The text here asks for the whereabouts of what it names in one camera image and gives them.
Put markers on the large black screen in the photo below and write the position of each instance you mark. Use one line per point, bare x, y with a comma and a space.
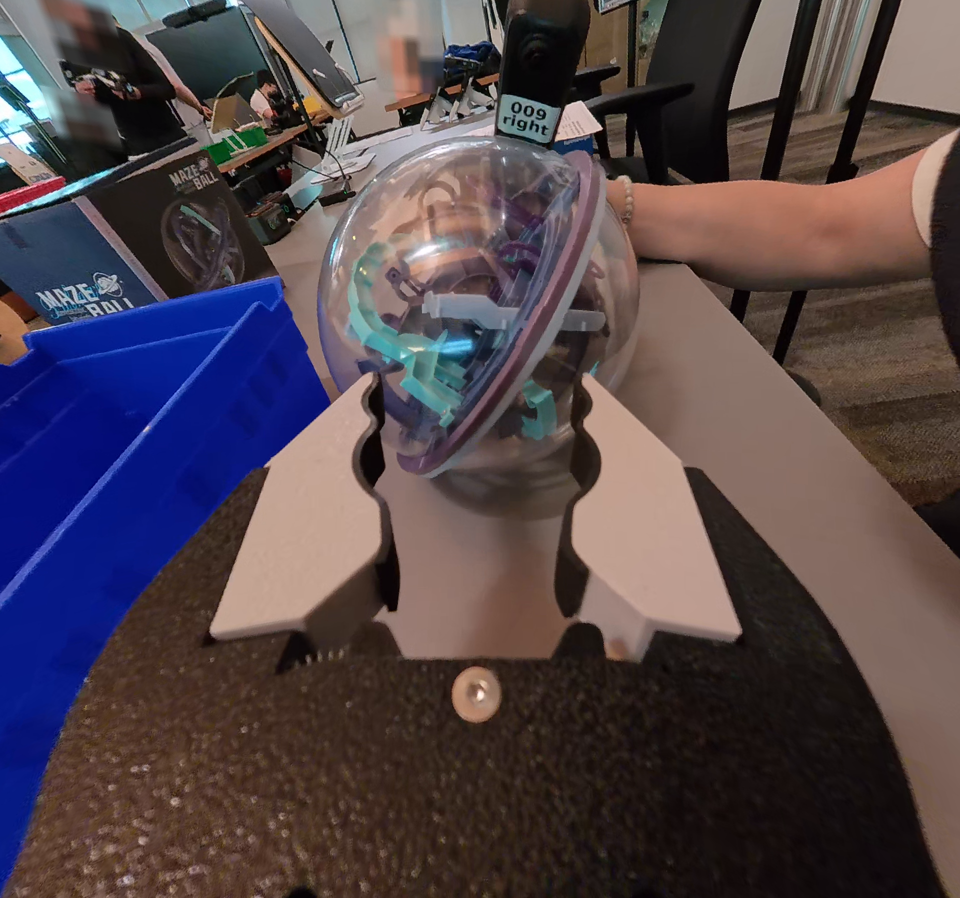
202, 50

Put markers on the black battery box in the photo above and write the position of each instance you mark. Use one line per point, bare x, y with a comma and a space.
274, 219

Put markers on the clear plastic maze ball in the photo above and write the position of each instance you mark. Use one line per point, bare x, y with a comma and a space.
465, 290

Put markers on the person's right forearm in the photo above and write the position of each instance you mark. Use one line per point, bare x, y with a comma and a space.
765, 223

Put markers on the green plastic bin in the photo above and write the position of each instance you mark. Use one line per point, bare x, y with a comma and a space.
236, 144

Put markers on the framed sign on black easel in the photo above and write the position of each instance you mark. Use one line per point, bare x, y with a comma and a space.
825, 50

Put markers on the blue plastic bin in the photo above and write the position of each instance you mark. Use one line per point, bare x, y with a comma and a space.
112, 463

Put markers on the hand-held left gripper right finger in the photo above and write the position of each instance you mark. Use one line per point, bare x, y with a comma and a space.
652, 545

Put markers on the black office chair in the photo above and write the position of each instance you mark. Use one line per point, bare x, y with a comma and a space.
690, 43

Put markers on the white stand base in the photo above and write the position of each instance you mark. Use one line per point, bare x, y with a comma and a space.
337, 163

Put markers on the red plastic bin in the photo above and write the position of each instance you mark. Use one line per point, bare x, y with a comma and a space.
22, 200

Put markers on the small blue box with leaflet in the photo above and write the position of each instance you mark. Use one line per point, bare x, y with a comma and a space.
579, 118

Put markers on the person's white sleeve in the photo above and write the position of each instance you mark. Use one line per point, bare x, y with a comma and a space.
934, 185

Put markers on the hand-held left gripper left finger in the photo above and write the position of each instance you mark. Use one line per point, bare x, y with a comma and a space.
300, 553

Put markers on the dark printed cardboard box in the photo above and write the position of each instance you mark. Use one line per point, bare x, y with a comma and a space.
112, 253

